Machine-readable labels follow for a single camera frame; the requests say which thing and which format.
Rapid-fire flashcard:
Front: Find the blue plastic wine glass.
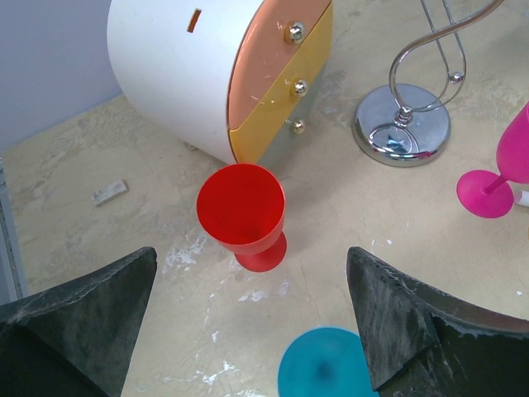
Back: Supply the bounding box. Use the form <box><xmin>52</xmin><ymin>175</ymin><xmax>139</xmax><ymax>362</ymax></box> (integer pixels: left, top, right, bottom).
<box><xmin>277</xmin><ymin>327</ymin><xmax>378</xmax><ymax>397</ymax></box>

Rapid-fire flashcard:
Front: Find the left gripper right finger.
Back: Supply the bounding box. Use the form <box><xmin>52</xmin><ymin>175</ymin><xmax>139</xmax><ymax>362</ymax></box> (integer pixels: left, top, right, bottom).
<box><xmin>346</xmin><ymin>246</ymin><xmax>528</xmax><ymax>396</ymax></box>

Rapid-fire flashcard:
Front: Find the round white drawer cabinet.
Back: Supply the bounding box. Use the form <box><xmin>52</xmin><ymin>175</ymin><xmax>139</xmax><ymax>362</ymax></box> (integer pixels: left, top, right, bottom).
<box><xmin>107</xmin><ymin>0</ymin><xmax>334</xmax><ymax>166</ymax></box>

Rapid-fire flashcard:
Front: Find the small grey block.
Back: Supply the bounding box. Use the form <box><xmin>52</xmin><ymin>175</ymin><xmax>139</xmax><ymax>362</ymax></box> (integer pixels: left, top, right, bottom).
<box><xmin>91</xmin><ymin>179</ymin><xmax>129</xmax><ymax>207</ymax></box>

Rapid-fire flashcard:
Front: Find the red plastic wine glass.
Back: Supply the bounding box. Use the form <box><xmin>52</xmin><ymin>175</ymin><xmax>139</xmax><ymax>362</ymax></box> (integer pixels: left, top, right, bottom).
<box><xmin>196</xmin><ymin>163</ymin><xmax>288</xmax><ymax>273</ymax></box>

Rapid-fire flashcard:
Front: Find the white tape roll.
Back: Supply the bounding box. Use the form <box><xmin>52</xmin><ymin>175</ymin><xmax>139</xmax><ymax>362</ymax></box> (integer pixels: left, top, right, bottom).
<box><xmin>515</xmin><ymin>190</ymin><xmax>529</xmax><ymax>208</ymax></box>

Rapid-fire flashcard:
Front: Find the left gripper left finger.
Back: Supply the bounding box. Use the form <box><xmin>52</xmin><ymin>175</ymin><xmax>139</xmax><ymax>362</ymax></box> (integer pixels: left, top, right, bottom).
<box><xmin>1</xmin><ymin>246</ymin><xmax>157</xmax><ymax>396</ymax></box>

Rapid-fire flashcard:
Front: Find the pink plastic wine glass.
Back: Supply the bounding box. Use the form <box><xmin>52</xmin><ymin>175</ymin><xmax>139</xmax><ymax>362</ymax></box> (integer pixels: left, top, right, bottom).
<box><xmin>456</xmin><ymin>106</ymin><xmax>528</xmax><ymax>218</ymax></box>

